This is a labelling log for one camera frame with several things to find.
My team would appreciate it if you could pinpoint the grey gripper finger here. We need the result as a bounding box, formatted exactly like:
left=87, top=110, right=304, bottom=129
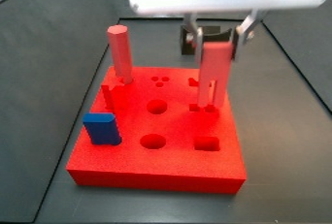
left=182, top=14, right=204, bottom=63
left=232, top=10, right=261, bottom=61

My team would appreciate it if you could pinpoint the red double-square peg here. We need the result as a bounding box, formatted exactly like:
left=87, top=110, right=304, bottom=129
left=197, top=42, right=233, bottom=108

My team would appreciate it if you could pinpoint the red foam peg board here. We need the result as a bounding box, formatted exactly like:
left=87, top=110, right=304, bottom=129
left=66, top=67, right=247, bottom=194

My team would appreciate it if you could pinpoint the black curved-top block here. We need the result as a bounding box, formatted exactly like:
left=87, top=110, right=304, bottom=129
left=181, top=26, right=232, bottom=55

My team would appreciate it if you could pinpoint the pink octagonal tall peg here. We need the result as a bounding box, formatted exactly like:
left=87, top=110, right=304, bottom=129
left=106, top=24, right=133, bottom=84

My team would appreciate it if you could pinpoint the red star peg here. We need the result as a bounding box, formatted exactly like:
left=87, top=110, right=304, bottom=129
left=102, top=80, right=129, bottom=113

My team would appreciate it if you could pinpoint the blue rounded block peg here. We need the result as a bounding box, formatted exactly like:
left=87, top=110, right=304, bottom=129
left=83, top=112, right=122, bottom=145

